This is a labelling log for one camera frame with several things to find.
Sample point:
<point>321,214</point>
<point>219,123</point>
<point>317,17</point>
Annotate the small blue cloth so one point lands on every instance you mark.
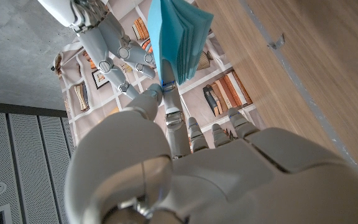
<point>172,34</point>

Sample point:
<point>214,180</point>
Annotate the printed bookshelf backdrop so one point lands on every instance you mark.
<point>197,99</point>

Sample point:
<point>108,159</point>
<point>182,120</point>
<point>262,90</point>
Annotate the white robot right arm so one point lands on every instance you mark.
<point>57,9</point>

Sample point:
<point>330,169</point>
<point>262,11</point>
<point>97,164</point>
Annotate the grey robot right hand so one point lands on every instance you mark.
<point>104,43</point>

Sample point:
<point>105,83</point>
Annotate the white rectangular ceiling fixture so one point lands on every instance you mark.
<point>1,215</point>

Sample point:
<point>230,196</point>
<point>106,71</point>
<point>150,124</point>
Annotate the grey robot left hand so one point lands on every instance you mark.
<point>228,180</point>

